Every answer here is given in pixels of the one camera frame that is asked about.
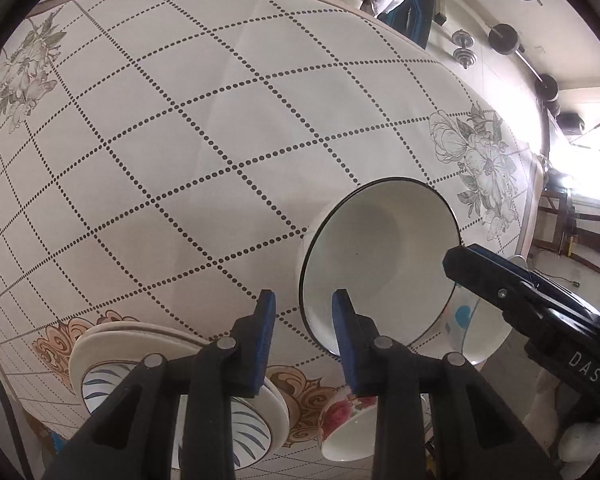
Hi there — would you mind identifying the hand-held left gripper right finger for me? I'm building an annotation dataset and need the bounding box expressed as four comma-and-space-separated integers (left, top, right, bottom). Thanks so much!
331, 289, 563, 480

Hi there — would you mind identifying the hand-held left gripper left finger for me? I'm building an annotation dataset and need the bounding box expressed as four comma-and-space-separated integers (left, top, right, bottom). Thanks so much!
40, 289, 278, 480

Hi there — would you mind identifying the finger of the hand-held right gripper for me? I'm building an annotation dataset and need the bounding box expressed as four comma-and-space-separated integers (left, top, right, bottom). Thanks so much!
442, 243, 600, 341

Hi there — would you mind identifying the white bowl with blue print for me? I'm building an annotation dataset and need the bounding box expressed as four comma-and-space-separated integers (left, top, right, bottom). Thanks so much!
442, 280, 513, 366

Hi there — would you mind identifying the green striped plate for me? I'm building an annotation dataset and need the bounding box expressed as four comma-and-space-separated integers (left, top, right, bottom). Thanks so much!
80, 362, 273, 471

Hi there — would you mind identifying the white bowl with red flowers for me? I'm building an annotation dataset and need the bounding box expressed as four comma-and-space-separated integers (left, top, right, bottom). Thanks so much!
316, 382, 381, 462

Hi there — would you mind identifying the white bowl with dark rim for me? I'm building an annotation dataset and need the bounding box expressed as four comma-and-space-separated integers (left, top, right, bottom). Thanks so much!
297, 178, 465, 358

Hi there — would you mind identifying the white plate with red mark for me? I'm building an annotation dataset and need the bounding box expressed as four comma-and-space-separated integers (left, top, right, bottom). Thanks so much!
70, 330, 287, 447

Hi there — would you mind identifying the dark wooden chair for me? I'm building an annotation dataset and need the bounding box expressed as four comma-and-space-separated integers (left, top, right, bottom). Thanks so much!
535, 175, 600, 276

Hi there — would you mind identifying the black weight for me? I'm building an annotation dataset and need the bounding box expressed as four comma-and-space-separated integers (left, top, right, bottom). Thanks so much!
555, 112, 586, 136

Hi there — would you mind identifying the chrome dumbbell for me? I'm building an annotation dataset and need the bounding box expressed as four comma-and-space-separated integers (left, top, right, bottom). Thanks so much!
451, 31, 477, 68

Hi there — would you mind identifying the floral checked tablecloth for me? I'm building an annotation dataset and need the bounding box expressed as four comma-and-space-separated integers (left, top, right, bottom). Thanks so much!
0, 0, 541, 480

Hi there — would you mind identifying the short barbell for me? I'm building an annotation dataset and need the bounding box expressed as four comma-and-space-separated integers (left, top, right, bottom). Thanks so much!
487, 22, 561, 103

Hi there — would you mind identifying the blue weight bench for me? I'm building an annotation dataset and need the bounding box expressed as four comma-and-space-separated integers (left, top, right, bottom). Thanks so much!
390, 0, 438, 51

